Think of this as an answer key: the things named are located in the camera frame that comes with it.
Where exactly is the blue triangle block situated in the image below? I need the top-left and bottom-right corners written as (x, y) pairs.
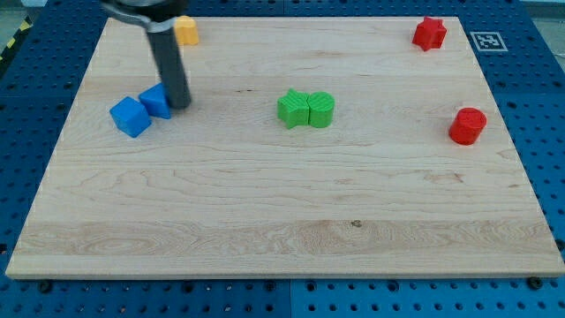
top-left (139, 83), bottom-right (171, 119)

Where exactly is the red star block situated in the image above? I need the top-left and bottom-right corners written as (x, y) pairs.
top-left (412, 17), bottom-right (448, 51)

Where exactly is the yellow block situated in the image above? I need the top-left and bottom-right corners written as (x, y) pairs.
top-left (174, 16), bottom-right (200, 45)

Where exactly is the black board bolt right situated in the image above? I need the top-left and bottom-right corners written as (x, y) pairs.
top-left (526, 276), bottom-right (543, 291)

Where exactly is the wooden board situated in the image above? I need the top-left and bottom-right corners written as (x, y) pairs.
top-left (6, 17), bottom-right (564, 280)

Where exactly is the green star block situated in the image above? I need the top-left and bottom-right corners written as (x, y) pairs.
top-left (277, 88), bottom-right (310, 129)

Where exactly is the green cylinder block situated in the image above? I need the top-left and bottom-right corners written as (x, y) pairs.
top-left (307, 91), bottom-right (335, 128)

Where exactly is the black board bolt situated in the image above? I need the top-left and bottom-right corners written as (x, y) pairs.
top-left (37, 280), bottom-right (53, 294)
top-left (526, 276), bottom-right (543, 291)

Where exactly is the black board bolt left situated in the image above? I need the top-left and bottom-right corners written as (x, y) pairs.
top-left (37, 280), bottom-right (53, 294)

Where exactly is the white fiducial marker tag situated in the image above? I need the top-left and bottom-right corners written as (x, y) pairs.
top-left (470, 31), bottom-right (508, 52)

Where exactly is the red cylinder block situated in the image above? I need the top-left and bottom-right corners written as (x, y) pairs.
top-left (448, 107), bottom-right (487, 146)

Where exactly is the blue cube block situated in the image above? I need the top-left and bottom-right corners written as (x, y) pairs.
top-left (109, 97), bottom-right (152, 138)

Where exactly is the yellow black hazard tape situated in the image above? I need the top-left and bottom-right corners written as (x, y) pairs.
top-left (1, 16), bottom-right (34, 63)

